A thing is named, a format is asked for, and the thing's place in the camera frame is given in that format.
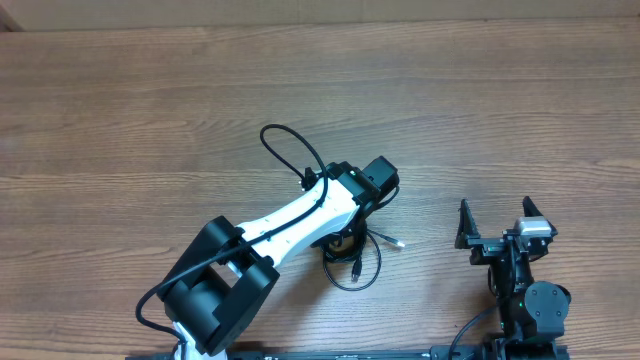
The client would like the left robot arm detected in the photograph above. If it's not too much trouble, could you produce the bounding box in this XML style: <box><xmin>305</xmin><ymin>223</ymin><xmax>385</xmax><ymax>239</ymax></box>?
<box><xmin>157</xmin><ymin>157</ymin><xmax>399</xmax><ymax>359</ymax></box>

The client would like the black USB cable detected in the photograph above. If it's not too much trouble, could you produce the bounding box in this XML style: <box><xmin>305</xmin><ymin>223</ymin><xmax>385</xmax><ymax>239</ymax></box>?
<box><xmin>316</xmin><ymin>219</ymin><xmax>406</xmax><ymax>293</ymax></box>

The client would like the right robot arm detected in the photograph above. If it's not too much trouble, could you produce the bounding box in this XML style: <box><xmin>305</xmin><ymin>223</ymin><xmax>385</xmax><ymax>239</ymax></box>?
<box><xmin>447</xmin><ymin>196</ymin><xmax>571</xmax><ymax>359</ymax></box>

